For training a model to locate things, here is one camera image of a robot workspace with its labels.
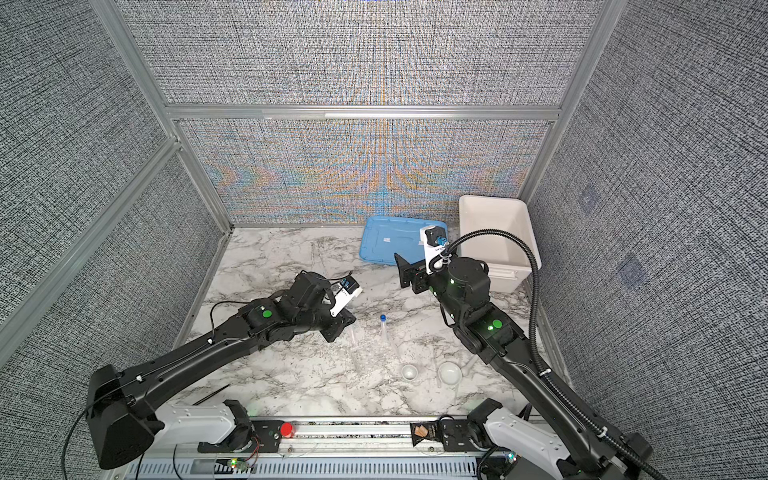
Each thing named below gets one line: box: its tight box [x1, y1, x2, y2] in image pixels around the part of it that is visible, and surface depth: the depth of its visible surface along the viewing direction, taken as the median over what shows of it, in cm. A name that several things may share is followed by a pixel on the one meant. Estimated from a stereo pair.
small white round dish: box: [401, 364, 419, 381], surface depth 83 cm
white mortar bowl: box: [438, 362, 463, 386], surface depth 84 cm
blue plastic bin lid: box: [359, 216, 448, 266], surface depth 119 cm
